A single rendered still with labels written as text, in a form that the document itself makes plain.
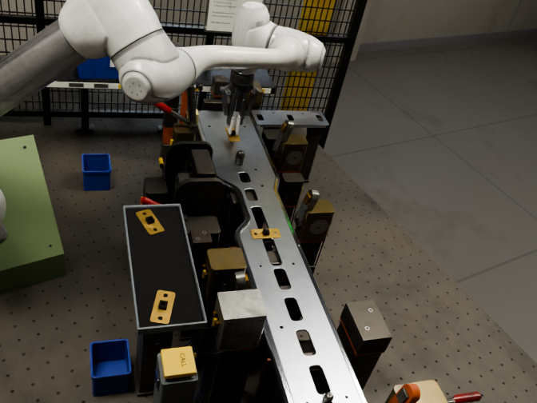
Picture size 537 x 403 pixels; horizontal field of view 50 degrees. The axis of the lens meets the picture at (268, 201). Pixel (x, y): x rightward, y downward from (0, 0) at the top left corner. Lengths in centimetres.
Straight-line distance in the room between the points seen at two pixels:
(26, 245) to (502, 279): 256
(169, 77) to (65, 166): 112
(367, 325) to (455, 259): 204
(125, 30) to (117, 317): 88
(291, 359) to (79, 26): 86
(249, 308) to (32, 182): 82
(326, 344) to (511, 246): 246
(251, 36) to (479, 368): 124
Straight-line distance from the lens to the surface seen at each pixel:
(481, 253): 358
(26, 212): 180
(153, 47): 125
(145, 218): 137
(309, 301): 149
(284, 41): 168
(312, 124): 218
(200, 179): 147
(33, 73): 138
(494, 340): 208
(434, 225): 362
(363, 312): 148
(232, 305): 129
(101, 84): 218
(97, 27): 127
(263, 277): 151
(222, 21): 237
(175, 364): 113
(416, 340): 194
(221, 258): 143
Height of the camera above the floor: 209
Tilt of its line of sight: 39 degrees down
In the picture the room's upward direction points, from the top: 13 degrees clockwise
